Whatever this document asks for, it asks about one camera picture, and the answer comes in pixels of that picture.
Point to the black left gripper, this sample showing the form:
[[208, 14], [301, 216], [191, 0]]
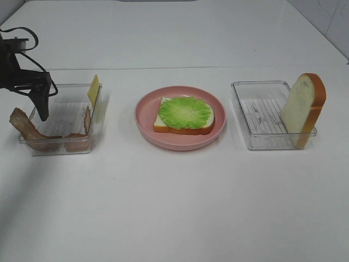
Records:
[[36, 84]]

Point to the long bacon strip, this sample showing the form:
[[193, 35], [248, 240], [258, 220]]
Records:
[[20, 121]]

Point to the short bacon strip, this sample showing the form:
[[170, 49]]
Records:
[[79, 142]]

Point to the toast bread slice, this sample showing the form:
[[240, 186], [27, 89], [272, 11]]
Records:
[[161, 127], [303, 107]]

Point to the green lettuce leaf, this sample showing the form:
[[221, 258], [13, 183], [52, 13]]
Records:
[[185, 113]]

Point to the clear plastic ingredient tray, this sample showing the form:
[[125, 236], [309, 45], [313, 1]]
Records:
[[66, 115]]

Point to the yellow cheese slice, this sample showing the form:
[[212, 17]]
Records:
[[94, 90]]

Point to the pink round plate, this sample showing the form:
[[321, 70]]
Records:
[[147, 109]]

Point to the clear plastic bread tray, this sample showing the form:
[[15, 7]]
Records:
[[258, 106]]

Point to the upright toast bread slice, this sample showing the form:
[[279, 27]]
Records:
[[303, 107]]

